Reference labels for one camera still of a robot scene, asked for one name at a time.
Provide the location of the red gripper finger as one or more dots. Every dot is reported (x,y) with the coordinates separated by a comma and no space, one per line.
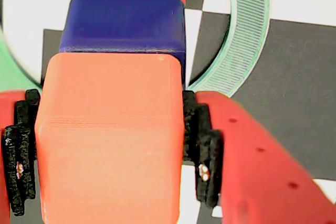
(262,176)
(18,155)

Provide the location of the orange cube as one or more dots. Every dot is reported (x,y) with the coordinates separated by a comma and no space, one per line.
(110,134)

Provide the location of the blue cube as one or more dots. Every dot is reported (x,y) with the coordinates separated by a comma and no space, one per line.
(123,22)

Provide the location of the black white marker checkerboard mat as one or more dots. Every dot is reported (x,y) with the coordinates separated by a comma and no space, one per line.
(296,77)

